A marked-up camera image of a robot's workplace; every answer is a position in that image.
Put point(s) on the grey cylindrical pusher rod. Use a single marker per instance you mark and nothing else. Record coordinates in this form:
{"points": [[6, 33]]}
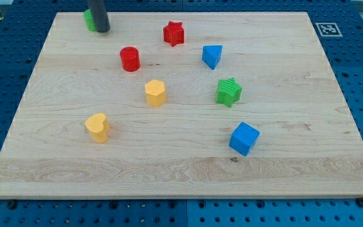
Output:
{"points": [[99, 15]]}

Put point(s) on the red star block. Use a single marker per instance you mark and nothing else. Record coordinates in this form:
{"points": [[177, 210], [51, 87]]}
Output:
{"points": [[173, 33]]}

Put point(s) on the blue triangle block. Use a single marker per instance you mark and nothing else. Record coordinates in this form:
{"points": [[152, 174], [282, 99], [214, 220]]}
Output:
{"points": [[211, 55]]}

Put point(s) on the green star block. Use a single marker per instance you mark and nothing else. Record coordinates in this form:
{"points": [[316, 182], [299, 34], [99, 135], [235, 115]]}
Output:
{"points": [[228, 91]]}

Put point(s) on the green block behind rod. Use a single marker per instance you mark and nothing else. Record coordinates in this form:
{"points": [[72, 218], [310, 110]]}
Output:
{"points": [[90, 25]]}

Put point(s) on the red cylinder block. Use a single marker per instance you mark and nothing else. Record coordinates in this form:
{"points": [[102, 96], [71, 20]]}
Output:
{"points": [[130, 59]]}

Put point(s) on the yellow hexagon block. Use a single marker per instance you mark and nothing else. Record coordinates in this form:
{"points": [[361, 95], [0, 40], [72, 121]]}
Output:
{"points": [[155, 92]]}

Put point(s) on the yellow heart block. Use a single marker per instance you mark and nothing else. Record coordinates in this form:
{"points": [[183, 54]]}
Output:
{"points": [[98, 127]]}

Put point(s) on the light wooden board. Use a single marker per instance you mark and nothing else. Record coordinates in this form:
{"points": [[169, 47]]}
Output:
{"points": [[309, 145]]}

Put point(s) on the blue cube block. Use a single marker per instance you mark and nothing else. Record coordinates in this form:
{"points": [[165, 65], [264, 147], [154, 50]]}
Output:
{"points": [[243, 138]]}

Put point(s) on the white fiducial marker tag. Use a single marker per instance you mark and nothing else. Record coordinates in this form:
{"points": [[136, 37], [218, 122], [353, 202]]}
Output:
{"points": [[328, 29]]}

